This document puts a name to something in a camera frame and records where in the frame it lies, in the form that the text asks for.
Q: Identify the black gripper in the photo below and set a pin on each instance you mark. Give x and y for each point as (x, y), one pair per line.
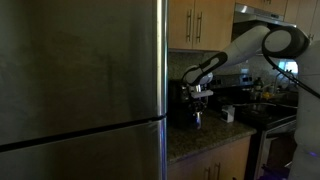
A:
(198, 98)

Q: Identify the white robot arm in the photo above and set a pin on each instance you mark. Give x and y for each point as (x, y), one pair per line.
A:
(284, 42)

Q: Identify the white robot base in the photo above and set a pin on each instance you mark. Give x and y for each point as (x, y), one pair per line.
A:
(306, 160)

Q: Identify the small white box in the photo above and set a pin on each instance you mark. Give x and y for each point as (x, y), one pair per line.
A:
(227, 113)

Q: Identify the wooden lower cabinet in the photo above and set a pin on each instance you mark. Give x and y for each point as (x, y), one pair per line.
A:
(227, 162)

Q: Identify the wooden cabinet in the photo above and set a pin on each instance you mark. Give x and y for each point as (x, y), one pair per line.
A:
(204, 25)
(227, 162)

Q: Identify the wooden upper cabinet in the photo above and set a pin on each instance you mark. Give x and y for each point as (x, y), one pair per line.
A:
(204, 25)

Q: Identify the black electric stove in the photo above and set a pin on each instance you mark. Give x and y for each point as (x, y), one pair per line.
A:
(272, 147)

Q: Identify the kitchen sink faucet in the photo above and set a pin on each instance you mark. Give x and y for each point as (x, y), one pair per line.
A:
(278, 79)

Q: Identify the stainless range hood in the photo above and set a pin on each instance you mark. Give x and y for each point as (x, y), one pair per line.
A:
(250, 15)

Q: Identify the stainless steel refrigerator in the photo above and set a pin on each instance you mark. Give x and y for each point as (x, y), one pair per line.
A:
(83, 89)

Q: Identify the right wooden upper cabinets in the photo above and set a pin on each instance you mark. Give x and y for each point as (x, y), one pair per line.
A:
(305, 14)

